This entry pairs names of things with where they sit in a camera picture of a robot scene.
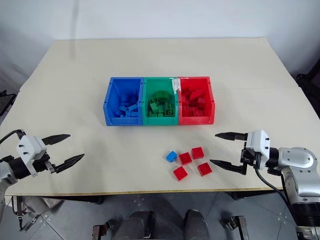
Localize small blue toy brick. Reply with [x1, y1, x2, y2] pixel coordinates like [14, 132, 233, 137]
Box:
[165, 150, 178, 163]

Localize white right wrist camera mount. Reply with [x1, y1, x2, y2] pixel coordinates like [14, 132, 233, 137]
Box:
[245, 129, 272, 170]

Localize rusty metal bracket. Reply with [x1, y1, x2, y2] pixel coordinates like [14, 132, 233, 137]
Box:
[92, 219, 118, 240]
[219, 215, 249, 240]

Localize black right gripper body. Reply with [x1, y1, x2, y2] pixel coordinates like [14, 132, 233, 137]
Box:
[240, 139, 262, 171]

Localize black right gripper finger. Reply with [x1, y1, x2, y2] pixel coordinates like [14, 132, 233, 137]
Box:
[209, 159, 248, 175]
[214, 132, 248, 142]

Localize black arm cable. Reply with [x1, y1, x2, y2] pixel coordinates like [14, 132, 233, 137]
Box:
[0, 129, 26, 145]
[254, 166, 300, 218]

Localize dark rounded shape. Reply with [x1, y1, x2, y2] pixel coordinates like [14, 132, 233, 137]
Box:
[184, 209, 212, 240]
[113, 211, 157, 240]

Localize black metal frame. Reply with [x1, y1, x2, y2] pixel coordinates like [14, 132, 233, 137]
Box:
[0, 89, 17, 118]

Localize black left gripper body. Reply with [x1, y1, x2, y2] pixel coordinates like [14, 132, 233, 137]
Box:
[32, 153, 53, 175]

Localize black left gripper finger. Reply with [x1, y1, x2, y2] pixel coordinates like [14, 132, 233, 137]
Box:
[48, 153, 86, 175]
[40, 133, 72, 147]

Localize green plastic bin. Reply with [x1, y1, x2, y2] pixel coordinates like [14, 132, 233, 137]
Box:
[140, 76, 181, 126]

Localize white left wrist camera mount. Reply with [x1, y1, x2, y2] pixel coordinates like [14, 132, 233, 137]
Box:
[16, 135, 48, 178]

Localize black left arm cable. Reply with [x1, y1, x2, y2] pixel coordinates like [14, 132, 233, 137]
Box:
[0, 129, 26, 145]

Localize red square toy brick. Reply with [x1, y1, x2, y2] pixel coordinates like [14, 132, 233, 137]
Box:
[178, 152, 193, 166]
[196, 162, 213, 178]
[191, 147, 205, 160]
[172, 166, 188, 181]

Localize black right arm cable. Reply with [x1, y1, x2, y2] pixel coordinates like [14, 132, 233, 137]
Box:
[254, 166, 300, 218]

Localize blue plastic bin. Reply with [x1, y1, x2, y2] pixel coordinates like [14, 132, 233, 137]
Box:
[103, 76, 145, 127]

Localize black equipment stand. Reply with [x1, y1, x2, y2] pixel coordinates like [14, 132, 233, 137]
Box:
[295, 57, 320, 106]

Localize red plastic bin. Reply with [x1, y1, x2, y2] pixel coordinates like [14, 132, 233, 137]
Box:
[176, 76, 216, 126]

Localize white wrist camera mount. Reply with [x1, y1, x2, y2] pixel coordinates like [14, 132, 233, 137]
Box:
[245, 129, 272, 170]
[16, 135, 48, 178]

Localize white tape strip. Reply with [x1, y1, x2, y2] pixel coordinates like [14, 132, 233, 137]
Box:
[169, 76, 187, 95]

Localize grey bag with straps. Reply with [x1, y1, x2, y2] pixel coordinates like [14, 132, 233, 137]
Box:
[11, 196, 65, 233]

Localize black table frame bracket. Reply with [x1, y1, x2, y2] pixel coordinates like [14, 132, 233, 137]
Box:
[230, 191, 251, 201]

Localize green studded toy brick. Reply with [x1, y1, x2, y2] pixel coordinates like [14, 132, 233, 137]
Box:
[164, 102, 176, 117]

